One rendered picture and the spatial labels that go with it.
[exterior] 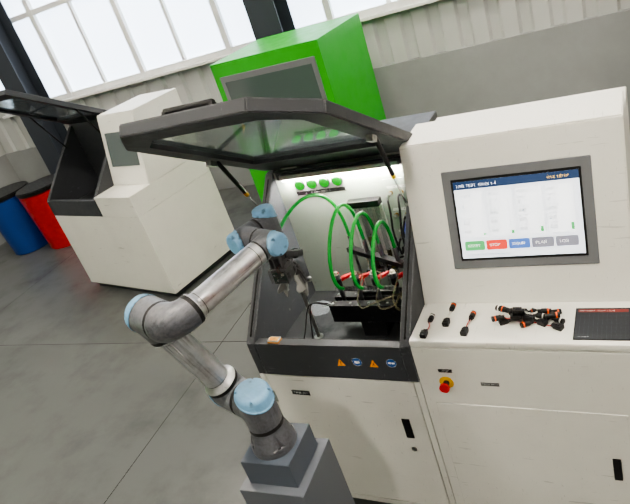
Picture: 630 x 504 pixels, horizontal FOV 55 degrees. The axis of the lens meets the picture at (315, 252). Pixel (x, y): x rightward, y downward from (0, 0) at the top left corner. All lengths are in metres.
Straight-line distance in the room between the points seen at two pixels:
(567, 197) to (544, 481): 1.04
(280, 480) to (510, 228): 1.11
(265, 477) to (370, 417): 0.59
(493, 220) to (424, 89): 4.13
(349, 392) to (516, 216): 0.92
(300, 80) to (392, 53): 1.50
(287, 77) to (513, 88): 2.20
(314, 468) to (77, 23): 6.48
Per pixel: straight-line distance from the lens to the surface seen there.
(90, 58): 7.92
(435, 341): 2.12
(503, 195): 2.11
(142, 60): 7.46
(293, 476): 2.02
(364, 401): 2.43
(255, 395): 1.92
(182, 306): 1.70
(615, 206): 2.08
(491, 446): 2.40
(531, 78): 6.03
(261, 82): 5.10
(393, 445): 2.57
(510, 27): 5.94
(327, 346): 2.30
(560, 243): 2.12
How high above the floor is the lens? 2.26
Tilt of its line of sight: 26 degrees down
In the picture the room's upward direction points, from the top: 19 degrees counter-clockwise
